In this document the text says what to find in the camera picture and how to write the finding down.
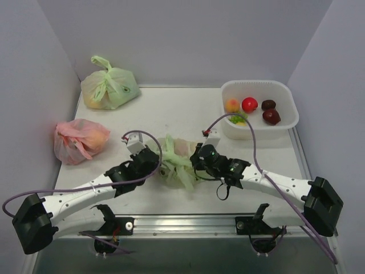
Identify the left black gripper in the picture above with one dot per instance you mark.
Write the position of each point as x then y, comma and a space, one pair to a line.
154, 157

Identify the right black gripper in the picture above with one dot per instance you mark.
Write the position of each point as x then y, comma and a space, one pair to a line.
195, 154

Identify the light green fruit bag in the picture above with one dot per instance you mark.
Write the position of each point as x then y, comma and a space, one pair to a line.
176, 169

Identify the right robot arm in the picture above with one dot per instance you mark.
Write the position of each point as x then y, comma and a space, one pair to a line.
316, 199

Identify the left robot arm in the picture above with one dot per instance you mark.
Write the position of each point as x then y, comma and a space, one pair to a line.
40, 220

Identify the pink knotted plastic bag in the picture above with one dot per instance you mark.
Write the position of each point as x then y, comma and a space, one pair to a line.
79, 140

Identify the dark red fruit lower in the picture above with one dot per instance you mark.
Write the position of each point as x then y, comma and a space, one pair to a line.
271, 117

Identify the dark maroon fruit upper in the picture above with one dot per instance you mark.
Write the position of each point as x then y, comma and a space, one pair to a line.
268, 104

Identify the green knotted plastic bag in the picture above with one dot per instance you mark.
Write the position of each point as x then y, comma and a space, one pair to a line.
109, 88

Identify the green grape bunch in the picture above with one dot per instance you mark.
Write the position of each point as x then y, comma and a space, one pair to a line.
239, 118

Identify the orange peach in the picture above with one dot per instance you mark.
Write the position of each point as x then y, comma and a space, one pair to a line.
232, 105

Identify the red apple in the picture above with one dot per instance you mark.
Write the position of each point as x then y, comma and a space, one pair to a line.
249, 105

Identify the white plastic basket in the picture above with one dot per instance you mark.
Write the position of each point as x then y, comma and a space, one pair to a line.
262, 90

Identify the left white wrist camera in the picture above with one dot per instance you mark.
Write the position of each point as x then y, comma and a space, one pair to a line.
134, 144

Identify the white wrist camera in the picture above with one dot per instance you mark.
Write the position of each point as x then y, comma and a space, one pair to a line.
134, 144
212, 137

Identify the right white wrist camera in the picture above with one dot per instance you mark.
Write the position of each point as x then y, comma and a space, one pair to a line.
212, 137

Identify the aluminium mounting rail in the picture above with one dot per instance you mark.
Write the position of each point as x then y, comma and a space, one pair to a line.
182, 225

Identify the left black base bracket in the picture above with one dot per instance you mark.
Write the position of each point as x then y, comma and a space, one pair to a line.
113, 225

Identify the black base bracket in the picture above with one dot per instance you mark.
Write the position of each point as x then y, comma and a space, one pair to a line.
113, 225
254, 225

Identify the right black base bracket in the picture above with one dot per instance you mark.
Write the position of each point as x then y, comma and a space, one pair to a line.
254, 225

